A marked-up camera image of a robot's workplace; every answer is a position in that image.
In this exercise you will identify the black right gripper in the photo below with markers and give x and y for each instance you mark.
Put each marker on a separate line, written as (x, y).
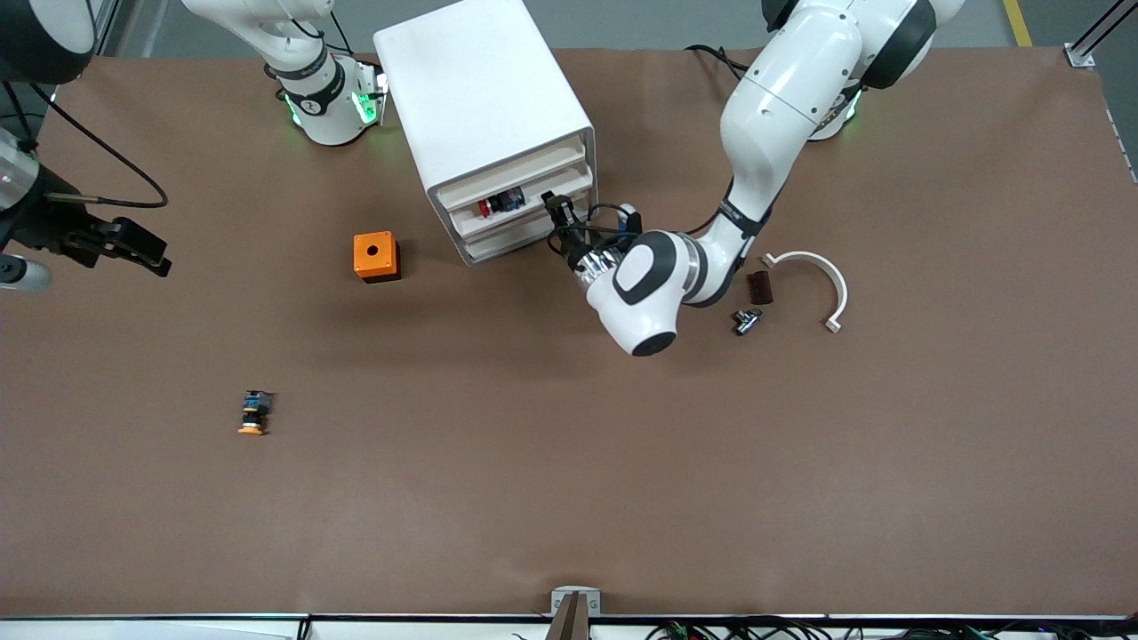
(46, 228)

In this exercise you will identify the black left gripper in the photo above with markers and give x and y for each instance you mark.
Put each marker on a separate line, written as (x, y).
(572, 242)

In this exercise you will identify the red cap push button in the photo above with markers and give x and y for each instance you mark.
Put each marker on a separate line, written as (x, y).
(502, 203)

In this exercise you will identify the white plastic drawer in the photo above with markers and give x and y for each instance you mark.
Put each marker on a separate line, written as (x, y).
(462, 222)
(513, 172)
(516, 244)
(498, 227)

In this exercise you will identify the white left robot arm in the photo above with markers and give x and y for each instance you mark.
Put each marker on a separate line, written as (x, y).
(773, 98)

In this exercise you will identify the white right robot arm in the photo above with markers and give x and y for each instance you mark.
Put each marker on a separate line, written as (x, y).
(329, 116)

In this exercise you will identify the white drawer cabinet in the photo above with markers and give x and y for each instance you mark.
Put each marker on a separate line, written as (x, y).
(471, 80)

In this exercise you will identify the yellow cap push button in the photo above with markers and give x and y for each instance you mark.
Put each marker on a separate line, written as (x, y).
(256, 409)

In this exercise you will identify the brown terminal block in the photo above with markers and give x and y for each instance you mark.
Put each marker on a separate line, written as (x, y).
(762, 287)

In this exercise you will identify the small silver metal connector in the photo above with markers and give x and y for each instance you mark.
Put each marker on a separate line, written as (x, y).
(747, 322)

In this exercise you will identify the silver right base connector plate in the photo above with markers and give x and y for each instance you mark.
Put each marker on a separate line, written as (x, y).
(378, 89)

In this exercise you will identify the brown table cover sheet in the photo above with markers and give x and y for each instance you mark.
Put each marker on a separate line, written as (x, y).
(569, 462)

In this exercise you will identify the orange button enclosure box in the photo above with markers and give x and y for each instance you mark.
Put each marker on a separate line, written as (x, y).
(363, 258)

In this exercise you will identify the aluminium frame post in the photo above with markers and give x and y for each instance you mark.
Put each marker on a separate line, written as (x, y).
(105, 27)
(1079, 57)

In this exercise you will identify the white curved plastic bracket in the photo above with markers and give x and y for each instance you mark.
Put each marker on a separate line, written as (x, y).
(840, 289)

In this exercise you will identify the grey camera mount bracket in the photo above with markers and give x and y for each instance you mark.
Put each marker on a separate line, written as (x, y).
(560, 604)

